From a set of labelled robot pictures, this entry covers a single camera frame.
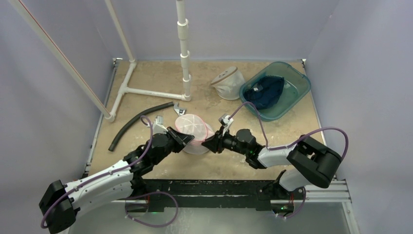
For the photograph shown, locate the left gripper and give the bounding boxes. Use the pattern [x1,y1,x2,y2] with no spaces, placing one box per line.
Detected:
[152,126,193,165]

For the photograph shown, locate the pink-trimmed mesh laundry bag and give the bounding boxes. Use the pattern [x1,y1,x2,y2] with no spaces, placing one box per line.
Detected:
[175,114,214,155]

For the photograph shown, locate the teal plastic bin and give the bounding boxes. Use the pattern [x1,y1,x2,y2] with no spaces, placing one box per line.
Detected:
[239,61,311,121]

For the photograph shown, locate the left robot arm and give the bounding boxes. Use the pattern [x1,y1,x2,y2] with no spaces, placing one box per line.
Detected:
[39,127,194,234]

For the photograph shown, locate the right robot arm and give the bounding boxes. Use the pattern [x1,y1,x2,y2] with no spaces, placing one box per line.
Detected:
[202,129,343,198]

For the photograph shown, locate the dark blue garment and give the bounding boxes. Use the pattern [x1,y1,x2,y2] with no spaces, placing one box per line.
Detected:
[243,76,285,110]

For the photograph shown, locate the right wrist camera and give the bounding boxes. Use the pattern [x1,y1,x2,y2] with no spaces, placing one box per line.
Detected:
[219,114,234,136]

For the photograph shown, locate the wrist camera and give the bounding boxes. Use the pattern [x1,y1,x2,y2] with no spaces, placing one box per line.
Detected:
[152,116,168,134]
[219,114,234,136]

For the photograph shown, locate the red-handled adjustable wrench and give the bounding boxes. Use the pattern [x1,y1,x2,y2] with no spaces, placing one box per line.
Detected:
[173,102,187,117]

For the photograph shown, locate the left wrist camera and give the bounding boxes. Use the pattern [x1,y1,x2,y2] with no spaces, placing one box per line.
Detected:
[152,116,168,134]

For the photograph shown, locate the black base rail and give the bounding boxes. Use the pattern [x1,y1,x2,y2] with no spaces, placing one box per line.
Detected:
[127,179,300,212]

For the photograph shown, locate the black foam hose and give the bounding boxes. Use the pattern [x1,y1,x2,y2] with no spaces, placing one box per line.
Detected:
[108,101,175,153]

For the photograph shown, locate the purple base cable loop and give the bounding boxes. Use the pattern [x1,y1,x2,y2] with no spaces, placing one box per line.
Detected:
[124,190,179,227]

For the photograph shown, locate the white PVC pipe frame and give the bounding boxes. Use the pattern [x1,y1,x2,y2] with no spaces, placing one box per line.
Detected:
[10,0,192,122]

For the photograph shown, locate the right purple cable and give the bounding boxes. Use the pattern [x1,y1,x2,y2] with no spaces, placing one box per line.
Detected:
[227,101,350,162]

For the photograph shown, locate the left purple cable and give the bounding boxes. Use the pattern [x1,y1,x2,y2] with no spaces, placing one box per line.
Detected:
[40,116,154,230]

